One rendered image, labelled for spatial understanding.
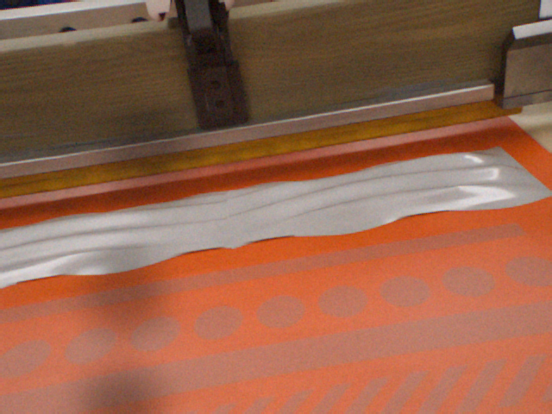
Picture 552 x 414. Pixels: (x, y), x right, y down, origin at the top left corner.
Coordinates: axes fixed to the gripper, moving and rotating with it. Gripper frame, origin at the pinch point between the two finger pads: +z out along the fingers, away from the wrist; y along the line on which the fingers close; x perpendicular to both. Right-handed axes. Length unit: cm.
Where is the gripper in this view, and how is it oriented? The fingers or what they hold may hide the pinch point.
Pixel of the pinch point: (218, 85)
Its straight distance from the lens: 39.9
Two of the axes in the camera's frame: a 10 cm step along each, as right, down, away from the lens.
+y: 0.9, 4.8, -8.7
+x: 9.9, -1.7, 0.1
